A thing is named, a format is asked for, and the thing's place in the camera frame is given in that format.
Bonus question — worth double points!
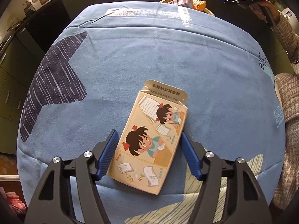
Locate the beige cartoon cardboard box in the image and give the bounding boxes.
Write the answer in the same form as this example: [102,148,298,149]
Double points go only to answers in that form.
[107,79,188,195]

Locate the orange foam fruit net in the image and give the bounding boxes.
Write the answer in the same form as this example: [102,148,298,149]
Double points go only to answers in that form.
[193,0,206,12]

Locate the small red white carton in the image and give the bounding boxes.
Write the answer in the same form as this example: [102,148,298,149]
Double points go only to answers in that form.
[167,0,193,9]

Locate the yellow rimmed blue trash bin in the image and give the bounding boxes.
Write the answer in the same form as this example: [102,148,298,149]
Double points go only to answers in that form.
[160,0,214,16]

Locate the person right hand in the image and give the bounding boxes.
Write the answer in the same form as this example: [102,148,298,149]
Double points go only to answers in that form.
[249,0,280,26]

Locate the blue printed tablecloth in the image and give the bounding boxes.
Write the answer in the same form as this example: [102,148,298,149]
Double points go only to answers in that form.
[17,2,285,223]

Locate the tweed jacket torso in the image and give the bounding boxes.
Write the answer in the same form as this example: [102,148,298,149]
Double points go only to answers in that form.
[273,15,299,210]

